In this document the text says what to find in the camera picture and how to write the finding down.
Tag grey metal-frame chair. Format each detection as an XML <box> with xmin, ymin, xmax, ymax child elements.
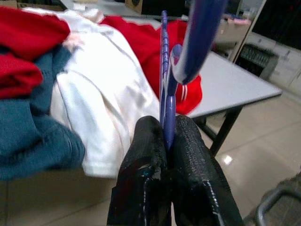
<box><xmin>243</xmin><ymin>164</ymin><xmax>301</xmax><ymax>226</ymax></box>

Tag red jersey with white trim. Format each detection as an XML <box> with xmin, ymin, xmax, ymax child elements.
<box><xmin>100</xmin><ymin>16</ymin><xmax>203</xmax><ymax>115</ymax></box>

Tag white low cabinet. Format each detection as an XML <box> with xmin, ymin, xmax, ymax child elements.
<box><xmin>244</xmin><ymin>32</ymin><xmax>301</xmax><ymax>94</ymax></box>

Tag red t-shirt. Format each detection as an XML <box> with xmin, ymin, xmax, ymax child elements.
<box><xmin>0</xmin><ymin>6</ymin><xmax>71</xmax><ymax>61</ymax></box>

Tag black computer tower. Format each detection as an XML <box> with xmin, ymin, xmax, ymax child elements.
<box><xmin>236</xmin><ymin>43</ymin><xmax>279</xmax><ymax>78</ymax></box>

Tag blue denim jeans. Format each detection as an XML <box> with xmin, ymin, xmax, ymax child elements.
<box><xmin>0</xmin><ymin>46</ymin><xmax>86</xmax><ymax>181</ymax></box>

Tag white cotton shirt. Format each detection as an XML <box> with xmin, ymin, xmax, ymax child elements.
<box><xmin>22</xmin><ymin>8</ymin><xmax>166</xmax><ymax>178</ymax></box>

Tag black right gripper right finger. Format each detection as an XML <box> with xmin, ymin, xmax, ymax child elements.
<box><xmin>168</xmin><ymin>114</ymin><xmax>244</xmax><ymax>226</ymax></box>

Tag beige cardboard box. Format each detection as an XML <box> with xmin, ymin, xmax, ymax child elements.
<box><xmin>211</xmin><ymin>18</ymin><xmax>252</xmax><ymax>50</ymax></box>

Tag purple plastic hanger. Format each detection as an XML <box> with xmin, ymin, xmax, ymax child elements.
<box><xmin>158</xmin><ymin>0</ymin><xmax>228</xmax><ymax>153</ymax></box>

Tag cardboard speaker box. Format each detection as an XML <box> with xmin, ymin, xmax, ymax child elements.
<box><xmin>124</xmin><ymin>0</ymin><xmax>143</xmax><ymax>14</ymax></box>

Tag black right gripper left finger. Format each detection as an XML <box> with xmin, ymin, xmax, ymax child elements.
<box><xmin>107</xmin><ymin>116</ymin><xmax>170</xmax><ymax>226</ymax></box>

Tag red garment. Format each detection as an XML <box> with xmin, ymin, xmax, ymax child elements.
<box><xmin>0</xmin><ymin>52</ymin><xmax>44</xmax><ymax>99</ymax></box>

